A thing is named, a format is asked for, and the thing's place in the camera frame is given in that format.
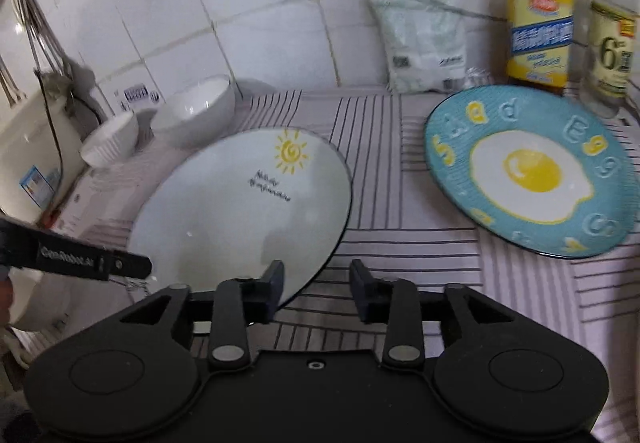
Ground small white ribbed bowl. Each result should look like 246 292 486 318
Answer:
80 111 139 169

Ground clear vinegar bottle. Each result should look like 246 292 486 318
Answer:
579 0 638 119

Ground large white bowl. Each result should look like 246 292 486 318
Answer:
151 76 235 148

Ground white sun plate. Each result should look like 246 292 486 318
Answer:
127 128 352 303

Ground hanging metal utensils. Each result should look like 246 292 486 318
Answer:
12 0 97 124

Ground yellow label oil bottle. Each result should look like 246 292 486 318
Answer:
506 0 574 95

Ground white plastic salt bag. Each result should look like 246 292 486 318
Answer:
370 0 466 94

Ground person's hand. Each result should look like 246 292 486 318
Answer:
0 269 14 327

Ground white cup bowl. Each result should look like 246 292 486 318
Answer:
9 269 72 331

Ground blue fried egg plate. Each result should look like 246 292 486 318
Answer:
424 85 639 259

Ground white rice cooker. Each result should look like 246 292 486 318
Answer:
1 94 86 223

